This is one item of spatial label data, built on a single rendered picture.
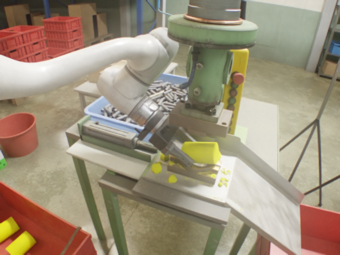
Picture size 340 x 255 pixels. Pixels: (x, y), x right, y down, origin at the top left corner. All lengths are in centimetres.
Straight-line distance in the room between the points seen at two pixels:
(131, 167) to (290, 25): 536
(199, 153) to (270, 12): 523
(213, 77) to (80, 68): 31
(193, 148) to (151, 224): 119
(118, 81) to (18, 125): 233
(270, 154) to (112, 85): 70
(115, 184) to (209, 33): 57
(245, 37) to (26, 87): 43
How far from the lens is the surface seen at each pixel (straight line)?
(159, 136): 68
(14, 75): 44
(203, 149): 71
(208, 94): 59
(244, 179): 85
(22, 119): 291
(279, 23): 582
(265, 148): 106
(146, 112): 70
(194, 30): 49
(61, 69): 49
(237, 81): 79
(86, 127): 91
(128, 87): 69
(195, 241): 179
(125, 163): 82
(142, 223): 185
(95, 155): 87
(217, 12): 52
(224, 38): 49
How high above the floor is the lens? 156
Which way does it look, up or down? 34 degrees down
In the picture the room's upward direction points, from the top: 3 degrees clockwise
